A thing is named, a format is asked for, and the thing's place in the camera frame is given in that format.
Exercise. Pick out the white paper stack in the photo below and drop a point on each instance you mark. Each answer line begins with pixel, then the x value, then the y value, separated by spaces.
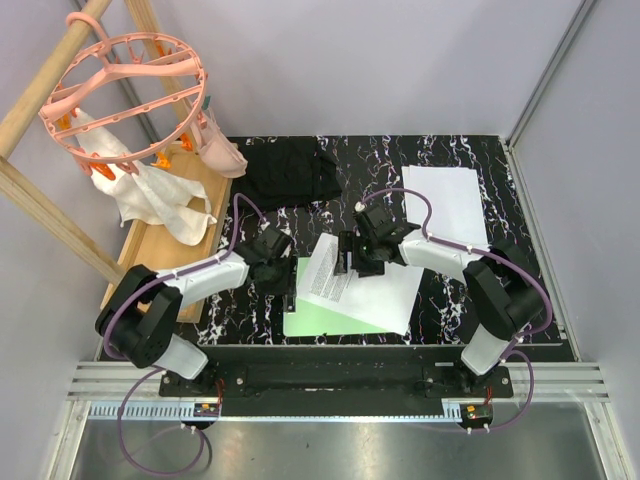
pixel 454 194

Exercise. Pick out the pink bra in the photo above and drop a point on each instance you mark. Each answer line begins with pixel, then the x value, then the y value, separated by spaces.
pixel 216 150

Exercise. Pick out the grey slotted cable duct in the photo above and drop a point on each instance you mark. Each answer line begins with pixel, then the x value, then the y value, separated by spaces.
pixel 193 412

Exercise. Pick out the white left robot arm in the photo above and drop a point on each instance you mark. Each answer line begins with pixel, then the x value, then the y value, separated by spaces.
pixel 138 321

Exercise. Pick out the black cloth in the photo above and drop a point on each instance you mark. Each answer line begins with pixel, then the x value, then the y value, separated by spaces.
pixel 287 173

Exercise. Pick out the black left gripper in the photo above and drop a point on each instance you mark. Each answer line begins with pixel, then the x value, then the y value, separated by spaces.
pixel 289 263

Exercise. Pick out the aluminium corner post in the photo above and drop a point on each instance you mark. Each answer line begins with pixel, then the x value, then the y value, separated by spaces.
pixel 577 22

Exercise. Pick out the wooden tray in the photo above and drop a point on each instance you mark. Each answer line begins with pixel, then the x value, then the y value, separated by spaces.
pixel 153 245

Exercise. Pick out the printed white paper sheet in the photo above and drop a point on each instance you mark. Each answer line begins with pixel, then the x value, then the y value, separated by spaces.
pixel 384 301

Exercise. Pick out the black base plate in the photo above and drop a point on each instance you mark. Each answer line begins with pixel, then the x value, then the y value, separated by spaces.
pixel 322 382

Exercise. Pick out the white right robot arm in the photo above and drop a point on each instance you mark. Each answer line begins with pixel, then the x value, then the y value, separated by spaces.
pixel 505 295

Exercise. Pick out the pink round clothes hanger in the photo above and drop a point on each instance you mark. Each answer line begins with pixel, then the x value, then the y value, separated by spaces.
pixel 77 107

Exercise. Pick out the wooden rack frame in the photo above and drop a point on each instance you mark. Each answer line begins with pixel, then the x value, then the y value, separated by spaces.
pixel 35 263

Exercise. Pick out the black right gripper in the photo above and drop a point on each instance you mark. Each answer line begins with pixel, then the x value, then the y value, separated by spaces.
pixel 348 242

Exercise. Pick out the green clipboard folder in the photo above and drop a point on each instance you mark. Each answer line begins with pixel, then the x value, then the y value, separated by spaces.
pixel 312 320

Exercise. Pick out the white towel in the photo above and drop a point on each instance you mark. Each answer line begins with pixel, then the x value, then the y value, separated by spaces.
pixel 159 198

